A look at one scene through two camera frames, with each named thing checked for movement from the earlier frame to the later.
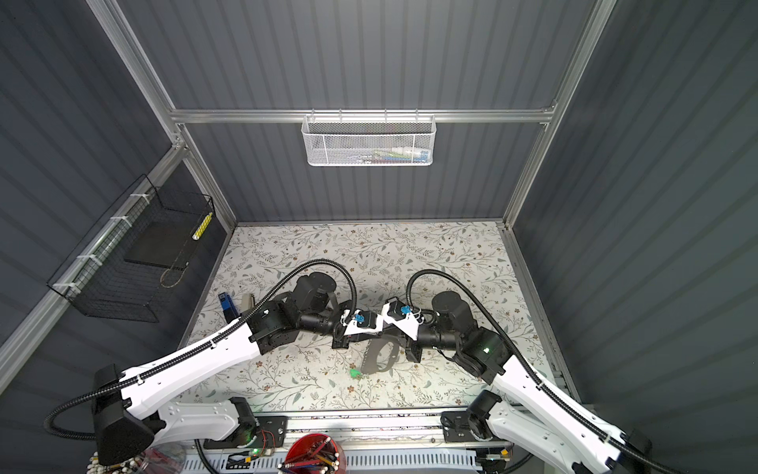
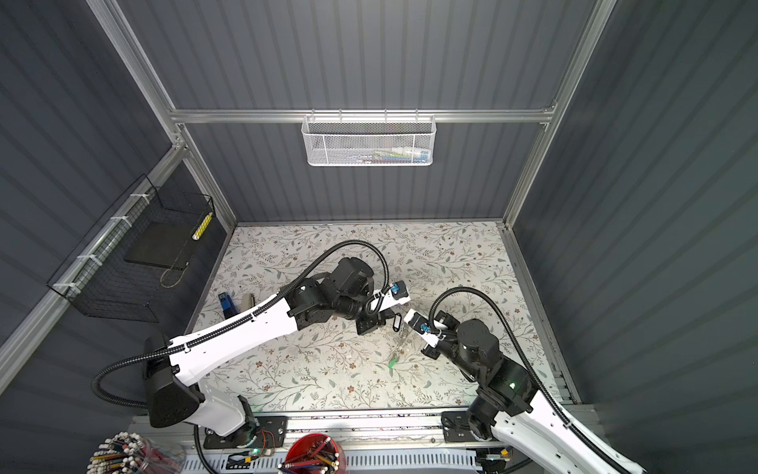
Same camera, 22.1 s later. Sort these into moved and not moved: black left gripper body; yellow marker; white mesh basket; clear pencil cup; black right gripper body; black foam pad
Moved: black right gripper body; black left gripper body
Not moved: yellow marker; clear pencil cup; black foam pad; white mesh basket
